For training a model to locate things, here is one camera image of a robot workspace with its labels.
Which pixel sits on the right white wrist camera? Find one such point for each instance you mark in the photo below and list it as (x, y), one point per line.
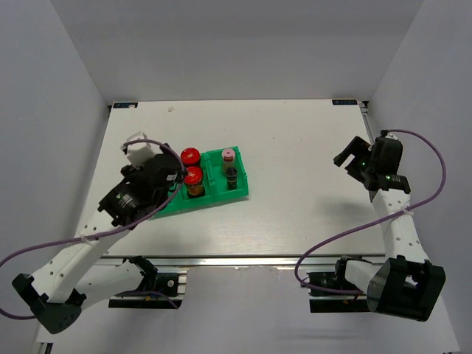
(388, 135)

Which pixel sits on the red-lid sauce jar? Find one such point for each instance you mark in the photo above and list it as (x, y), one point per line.
(194, 182)
(190, 157)

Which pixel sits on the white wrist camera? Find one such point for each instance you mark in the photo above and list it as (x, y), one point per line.
(137, 154)
(388, 135)

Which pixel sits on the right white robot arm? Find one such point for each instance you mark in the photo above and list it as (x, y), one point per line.
(407, 285)

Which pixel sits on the pink-cap spice shaker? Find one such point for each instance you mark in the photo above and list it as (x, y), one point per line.
(228, 157)

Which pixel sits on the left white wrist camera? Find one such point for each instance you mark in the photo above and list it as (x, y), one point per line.
(137, 154)

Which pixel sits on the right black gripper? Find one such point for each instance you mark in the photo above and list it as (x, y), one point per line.
(358, 147)

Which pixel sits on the right blue table label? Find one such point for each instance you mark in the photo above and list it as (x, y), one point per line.
(344, 102)

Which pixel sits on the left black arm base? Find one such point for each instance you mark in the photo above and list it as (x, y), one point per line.
(157, 290)

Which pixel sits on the black-cap pepper grinder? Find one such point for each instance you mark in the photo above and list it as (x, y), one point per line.
(231, 175)

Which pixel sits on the blue table label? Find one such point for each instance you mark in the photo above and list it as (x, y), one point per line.
(344, 102)
(125, 105)

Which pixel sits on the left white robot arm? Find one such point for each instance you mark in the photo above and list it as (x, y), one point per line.
(58, 292)

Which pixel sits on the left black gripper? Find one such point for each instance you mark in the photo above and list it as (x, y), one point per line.
(133, 173)

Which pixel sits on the left blue table label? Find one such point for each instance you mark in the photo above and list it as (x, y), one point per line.
(125, 105)

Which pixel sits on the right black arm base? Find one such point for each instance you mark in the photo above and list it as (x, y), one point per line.
(330, 292)

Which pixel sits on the aluminium front rail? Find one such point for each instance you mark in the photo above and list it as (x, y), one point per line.
(233, 261)

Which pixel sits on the green three-compartment plastic tray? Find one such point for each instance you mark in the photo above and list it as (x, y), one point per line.
(214, 182)

